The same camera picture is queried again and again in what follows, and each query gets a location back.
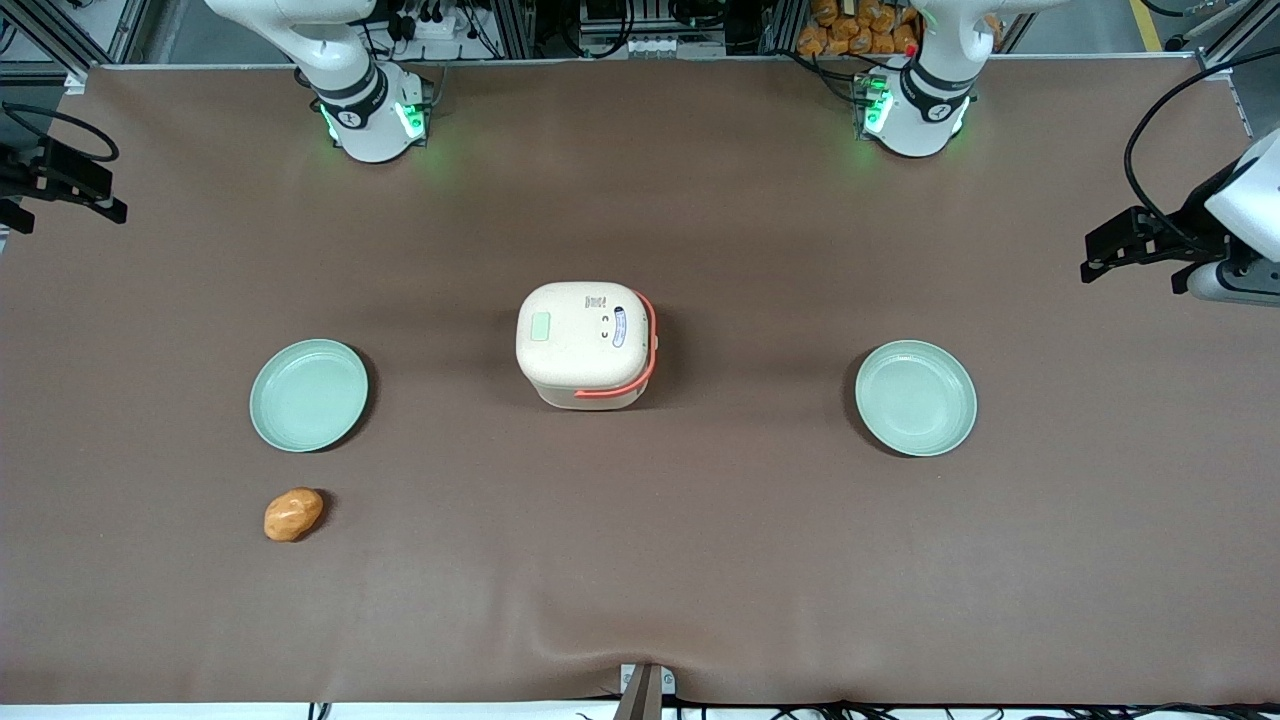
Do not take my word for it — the cream rice cooker orange handle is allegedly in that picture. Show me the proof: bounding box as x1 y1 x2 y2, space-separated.
515 281 660 412

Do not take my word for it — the pale green round plate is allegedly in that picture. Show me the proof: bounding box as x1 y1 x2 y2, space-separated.
249 339 370 454
855 340 979 458

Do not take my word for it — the bag of orange items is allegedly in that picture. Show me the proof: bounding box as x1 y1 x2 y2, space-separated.
796 0 922 58

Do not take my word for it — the white power strip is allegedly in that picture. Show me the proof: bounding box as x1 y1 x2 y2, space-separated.
384 0 473 42

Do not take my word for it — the orange brown potato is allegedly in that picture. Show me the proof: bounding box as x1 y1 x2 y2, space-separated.
263 487 326 544

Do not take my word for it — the grey equipment box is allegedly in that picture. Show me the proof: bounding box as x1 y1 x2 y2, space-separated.
578 0 728 59

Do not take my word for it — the brown table cloth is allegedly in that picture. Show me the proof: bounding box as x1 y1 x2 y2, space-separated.
0 55 1280 707

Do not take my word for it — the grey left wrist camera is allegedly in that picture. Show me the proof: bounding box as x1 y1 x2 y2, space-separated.
1187 257 1280 308

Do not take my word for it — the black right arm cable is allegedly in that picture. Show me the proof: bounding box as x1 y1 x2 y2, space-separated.
0 100 121 164

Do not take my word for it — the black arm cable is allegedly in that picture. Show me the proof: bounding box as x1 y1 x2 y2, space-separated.
0 100 121 164
1123 45 1280 253

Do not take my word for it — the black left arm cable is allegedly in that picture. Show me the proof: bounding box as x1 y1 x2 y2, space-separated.
1123 45 1280 253

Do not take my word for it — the aluminium frame post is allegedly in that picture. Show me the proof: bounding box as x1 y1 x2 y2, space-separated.
1178 0 1280 73
0 0 153 83

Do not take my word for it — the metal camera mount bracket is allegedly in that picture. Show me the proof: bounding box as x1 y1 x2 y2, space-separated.
613 662 678 720

